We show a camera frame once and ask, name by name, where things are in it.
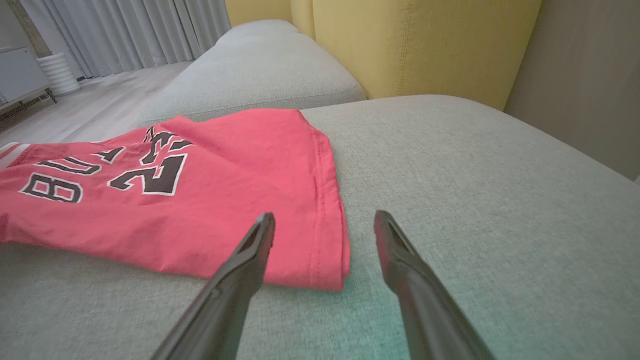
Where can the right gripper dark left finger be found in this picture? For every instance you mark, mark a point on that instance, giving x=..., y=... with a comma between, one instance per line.
x=235, y=295

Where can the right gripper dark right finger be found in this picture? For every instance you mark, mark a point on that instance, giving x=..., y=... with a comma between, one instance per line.
x=425, y=300

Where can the red basketball jersey black print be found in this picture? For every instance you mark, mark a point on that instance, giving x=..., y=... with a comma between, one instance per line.
x=200, y=200

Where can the grey sofa cushion with piping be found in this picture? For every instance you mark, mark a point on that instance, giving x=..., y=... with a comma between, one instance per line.
x=260, y=70

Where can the yellow sofa backrest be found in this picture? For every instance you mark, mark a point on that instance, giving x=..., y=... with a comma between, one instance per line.
x=415, y=45

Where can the white ribbed plant pot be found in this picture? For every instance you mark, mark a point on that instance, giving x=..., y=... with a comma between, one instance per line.
x=59, y=74

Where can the grey pleated curtains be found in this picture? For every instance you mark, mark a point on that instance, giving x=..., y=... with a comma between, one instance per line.
x=135, y=30

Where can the long low TV cabinet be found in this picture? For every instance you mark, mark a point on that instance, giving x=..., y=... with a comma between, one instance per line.
x=20, y=75

